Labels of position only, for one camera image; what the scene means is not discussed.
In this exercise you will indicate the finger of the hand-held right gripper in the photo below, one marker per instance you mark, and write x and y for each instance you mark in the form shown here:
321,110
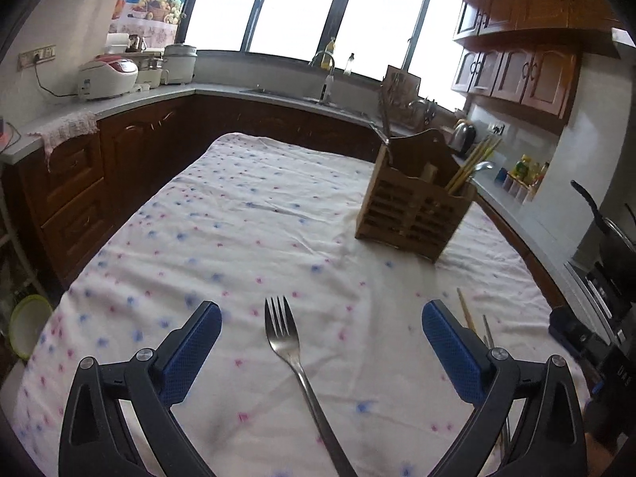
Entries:
571,330

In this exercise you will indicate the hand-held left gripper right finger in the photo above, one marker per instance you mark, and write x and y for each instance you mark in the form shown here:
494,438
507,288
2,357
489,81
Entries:
452,350

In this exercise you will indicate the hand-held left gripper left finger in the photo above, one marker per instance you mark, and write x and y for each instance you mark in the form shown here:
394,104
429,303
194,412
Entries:
191,353

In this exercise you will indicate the large metal fork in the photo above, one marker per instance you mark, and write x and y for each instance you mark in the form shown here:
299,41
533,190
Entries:
283,338

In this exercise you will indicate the wooden utensil holder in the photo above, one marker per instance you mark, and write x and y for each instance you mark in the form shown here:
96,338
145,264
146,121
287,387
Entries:
407,213

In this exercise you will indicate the small metal spoon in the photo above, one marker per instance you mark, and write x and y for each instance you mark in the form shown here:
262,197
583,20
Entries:
484,165

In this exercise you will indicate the black gas stove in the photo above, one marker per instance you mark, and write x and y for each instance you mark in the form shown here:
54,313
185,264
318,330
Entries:
606,298

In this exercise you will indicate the black frying pan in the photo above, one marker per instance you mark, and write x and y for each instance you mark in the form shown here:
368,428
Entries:
616,253

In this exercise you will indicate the white floral tablecloth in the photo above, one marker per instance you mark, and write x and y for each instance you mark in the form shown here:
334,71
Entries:
238,238

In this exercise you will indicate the rack of condiment bottles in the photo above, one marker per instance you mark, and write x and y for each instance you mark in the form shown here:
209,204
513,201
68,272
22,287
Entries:
526,174

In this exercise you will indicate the dark wooden lower cabinets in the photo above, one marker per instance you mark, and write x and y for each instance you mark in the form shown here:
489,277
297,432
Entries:
149,149

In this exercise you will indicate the steel electric kettle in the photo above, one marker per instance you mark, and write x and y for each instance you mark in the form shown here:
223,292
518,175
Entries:
463,136

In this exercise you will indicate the metal dish rack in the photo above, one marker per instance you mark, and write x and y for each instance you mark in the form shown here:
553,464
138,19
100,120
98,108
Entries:
425,114

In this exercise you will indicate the black long utensil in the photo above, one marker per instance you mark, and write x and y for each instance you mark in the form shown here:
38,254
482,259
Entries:
386,114

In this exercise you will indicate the pink lace cloth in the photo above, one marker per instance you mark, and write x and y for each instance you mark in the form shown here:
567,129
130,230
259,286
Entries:
67,126

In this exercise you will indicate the grey kitchen countertop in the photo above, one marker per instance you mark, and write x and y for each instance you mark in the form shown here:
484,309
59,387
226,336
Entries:
149,97

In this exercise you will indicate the wooden upper cabinets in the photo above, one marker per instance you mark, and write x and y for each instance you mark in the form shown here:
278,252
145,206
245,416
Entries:
536,69

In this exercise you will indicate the wooden cutting board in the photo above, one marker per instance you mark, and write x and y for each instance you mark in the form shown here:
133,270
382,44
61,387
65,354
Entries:
402,89

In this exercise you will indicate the steel kitchen sink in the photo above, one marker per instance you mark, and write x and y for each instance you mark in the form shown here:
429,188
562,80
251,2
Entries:
298,97

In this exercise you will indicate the small white steamer appliance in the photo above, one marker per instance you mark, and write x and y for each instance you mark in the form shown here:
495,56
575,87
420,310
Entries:
149,74

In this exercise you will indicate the white rice cooker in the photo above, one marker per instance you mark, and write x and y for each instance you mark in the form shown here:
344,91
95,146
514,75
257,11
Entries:
107,77

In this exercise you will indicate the white round cooker pot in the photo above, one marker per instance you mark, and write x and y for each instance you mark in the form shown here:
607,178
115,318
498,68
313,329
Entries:
180,64

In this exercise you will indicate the metal kitchen faucet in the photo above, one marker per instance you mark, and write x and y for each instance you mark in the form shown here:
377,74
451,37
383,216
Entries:
326,84

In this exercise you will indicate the clear small bottle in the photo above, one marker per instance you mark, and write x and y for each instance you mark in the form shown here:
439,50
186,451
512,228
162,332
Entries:
350,65

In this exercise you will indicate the yellow dish soap bottle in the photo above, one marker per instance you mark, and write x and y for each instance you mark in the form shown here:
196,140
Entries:
329,57

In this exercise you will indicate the kitchen window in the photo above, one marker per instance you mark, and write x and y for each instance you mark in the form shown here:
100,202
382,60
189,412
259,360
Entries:
298,10

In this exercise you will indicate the white wall socket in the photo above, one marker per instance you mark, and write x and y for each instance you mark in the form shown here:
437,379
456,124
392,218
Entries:
498,127

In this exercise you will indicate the wall socket strip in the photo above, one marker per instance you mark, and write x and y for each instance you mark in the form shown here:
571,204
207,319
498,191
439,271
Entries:
37,57

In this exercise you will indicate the fruit wall poster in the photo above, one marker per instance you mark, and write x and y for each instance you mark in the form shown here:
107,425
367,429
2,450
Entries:
154,0

